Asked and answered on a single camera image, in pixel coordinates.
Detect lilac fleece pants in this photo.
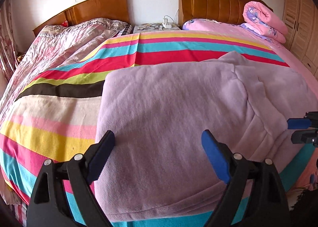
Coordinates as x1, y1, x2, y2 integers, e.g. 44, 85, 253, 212
94, 51, 317, 222

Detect plaid mattress cover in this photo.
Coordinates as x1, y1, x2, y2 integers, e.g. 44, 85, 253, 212
9, 202, 27, 227

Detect pink bed sheet right bed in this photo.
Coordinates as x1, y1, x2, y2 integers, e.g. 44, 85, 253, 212
182, 18, 318, 83

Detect rainbow striped bed sheet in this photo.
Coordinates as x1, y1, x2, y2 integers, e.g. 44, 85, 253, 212
0, 30, 318, 227

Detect beige louvered wardrobe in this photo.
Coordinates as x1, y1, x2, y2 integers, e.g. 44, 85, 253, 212
282, 0, 317, 76

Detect rolled pink floral quilt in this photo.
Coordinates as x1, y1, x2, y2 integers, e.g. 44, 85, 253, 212
241, 1, 288, 44

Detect pink purple pillow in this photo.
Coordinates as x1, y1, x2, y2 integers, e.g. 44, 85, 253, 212
182, 19, 222, 31

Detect pink floral curtain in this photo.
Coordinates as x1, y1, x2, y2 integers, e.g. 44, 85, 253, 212
0, 0, 18, 81

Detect right wooden headboard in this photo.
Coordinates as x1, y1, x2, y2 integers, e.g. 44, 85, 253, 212
178, 0, 265, 26

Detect wooden headboard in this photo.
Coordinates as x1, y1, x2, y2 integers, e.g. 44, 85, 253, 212
178, 0, 265, 26
33, 0, 130, 36

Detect floral pink quilt left bed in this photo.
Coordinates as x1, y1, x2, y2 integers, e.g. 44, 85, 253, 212
1, 18, 128, 117

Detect white power strip charger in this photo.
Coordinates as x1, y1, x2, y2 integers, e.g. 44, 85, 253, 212
162, 18, 172, 29

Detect nightstand with floral cover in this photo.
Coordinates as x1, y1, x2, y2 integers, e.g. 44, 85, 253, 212
133, 23, 180, 33

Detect plaid pillow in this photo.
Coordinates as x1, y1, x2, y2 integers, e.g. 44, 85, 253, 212
116, 24, 134, 37

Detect left wooden headboard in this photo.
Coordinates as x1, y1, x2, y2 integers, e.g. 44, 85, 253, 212
33, 0, 130, 36

